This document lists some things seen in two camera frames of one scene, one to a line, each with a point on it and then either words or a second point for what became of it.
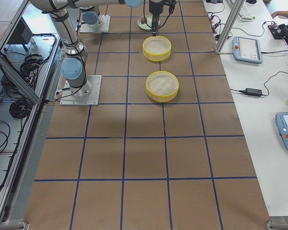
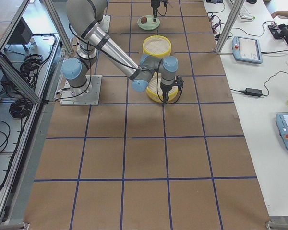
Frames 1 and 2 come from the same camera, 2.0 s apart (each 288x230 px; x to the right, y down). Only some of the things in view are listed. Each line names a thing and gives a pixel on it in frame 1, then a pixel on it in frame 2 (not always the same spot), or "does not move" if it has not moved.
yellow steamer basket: (157, 48) does not move
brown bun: (143, 20) does not move
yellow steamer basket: (162, 86) does not move
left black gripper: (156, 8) to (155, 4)
